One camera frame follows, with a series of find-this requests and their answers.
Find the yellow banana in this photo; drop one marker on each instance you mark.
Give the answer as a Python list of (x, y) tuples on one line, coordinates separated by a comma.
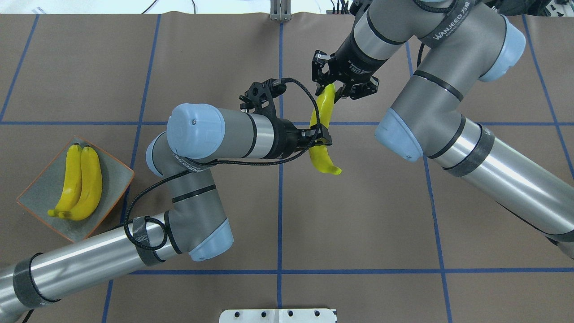
[(318, 153), (92, 186), (72, 185)]

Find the grey square plate orange rim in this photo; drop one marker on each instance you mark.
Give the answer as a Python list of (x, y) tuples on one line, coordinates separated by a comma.
[(44, 192)]

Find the brown paper table mat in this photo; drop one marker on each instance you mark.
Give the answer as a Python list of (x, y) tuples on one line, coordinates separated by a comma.
[(385, 241)]

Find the aluminium frame post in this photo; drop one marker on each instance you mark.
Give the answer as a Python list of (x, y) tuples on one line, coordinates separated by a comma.
[(280, 10)]

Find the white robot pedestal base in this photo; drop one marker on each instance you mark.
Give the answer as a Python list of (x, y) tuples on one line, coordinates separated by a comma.
[(292, 315)]

